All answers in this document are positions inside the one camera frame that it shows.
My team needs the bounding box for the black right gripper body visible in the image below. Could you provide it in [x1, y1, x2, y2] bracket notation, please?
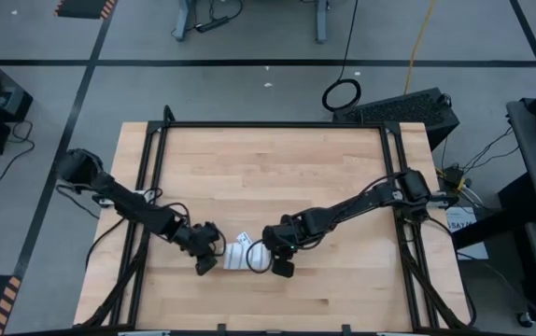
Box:
[261, 212, 320, 280]

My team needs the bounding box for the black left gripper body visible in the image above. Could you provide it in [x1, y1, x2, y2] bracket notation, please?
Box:
[173, 221, 227, 277]

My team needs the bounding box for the white towel with red stripes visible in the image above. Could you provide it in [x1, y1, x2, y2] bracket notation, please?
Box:
[223, 231, 273, 273]

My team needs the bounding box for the black perforated computer tower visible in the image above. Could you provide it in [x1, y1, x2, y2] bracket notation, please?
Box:
[331, 87, 460, 151]

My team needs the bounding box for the black box with yellow plug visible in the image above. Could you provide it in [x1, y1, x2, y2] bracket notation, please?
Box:
[437, 163, 473, 192]

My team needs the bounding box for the white paper sheet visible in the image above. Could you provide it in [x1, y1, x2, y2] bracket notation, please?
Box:
[444, 206, 489, 261]

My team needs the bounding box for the black power strip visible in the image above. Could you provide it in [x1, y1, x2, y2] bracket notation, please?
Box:
[194, 16, 231, 35]

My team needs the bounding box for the black metal table frame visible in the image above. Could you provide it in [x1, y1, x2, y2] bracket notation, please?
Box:
[78, 105, 477, 330]

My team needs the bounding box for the black hanging cable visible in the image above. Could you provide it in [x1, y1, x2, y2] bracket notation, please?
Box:
[320, 0, 362, 113]

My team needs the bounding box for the black floor cable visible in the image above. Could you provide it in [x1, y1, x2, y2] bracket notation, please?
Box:
[0, 119, 35, 184]

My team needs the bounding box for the yellow hanging cable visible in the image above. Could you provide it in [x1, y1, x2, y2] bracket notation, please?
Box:
[402, 0, 437, 94]

